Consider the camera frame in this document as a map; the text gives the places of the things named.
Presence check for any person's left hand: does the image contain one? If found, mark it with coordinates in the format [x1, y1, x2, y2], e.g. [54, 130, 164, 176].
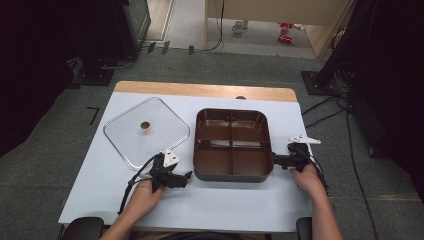
[127, 179, 167, 216]

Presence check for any clear square lid with knob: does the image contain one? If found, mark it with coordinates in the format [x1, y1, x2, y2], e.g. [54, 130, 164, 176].
[102, 96, 191, 171]

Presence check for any person's dark clothing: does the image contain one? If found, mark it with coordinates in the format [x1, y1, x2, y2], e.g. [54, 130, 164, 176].
[159, 231, 248, 240]

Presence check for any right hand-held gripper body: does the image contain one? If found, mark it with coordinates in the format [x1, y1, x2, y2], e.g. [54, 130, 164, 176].
[287, 134, 322, 173]

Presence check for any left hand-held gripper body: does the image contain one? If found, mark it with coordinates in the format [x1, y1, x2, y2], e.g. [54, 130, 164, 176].
[149, 148, 188, 194]

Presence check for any person's right hand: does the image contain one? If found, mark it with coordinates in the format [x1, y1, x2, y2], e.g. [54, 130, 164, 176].
[289, 163, 327, 198]

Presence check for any brown four-compartment tray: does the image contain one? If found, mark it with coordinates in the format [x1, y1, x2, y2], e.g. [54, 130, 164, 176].
[192, 107, 275, 184]

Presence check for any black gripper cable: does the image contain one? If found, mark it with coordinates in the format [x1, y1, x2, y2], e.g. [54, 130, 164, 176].
[117, 152, 162, 216]
[298, 145, 330, 192]

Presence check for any black chair armrest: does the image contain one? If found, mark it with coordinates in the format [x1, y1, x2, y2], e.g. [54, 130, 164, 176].
[61, 216, 105, 240]
[295, 216, 314, 240]

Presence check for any black stand base plate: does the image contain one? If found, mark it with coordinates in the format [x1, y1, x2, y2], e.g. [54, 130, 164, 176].
[300, 70, 338, 97]
[71, 58, 116, 87]

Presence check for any red tool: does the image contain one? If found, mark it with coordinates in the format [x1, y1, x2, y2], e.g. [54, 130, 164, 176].
[277, 22, 295, 44]

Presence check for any white table cover sheet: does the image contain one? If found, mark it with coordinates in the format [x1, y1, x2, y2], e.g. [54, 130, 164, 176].
[58, 91, 314, 234]

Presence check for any white cup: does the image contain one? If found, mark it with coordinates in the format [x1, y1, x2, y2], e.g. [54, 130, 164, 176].
[231, 20, 250, 35]

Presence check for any dark curtain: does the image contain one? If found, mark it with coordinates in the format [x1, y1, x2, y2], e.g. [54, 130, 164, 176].
[0, 0, 116, 158]
[318, 0, 424, 203]

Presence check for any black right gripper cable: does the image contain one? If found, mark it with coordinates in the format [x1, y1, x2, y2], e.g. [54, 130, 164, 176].
[298, 145, 330, 192]

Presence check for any long black floor cable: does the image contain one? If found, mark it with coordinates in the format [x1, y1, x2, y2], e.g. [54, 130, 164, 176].
[345, 109, 380, 240]

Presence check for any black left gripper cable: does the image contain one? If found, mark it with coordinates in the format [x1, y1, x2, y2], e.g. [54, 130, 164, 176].
[117, 152, 162, 216]

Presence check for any black cabinet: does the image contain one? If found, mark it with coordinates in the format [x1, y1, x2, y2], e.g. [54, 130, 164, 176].
[112, 0, 152, 58]

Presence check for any black hanging cable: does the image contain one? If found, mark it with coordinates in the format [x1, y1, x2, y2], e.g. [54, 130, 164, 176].
[203, 0, 226, 52]

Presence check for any black floor cable bundle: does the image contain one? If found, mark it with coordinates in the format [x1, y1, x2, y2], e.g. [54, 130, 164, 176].
[301, 93, 351, 130]

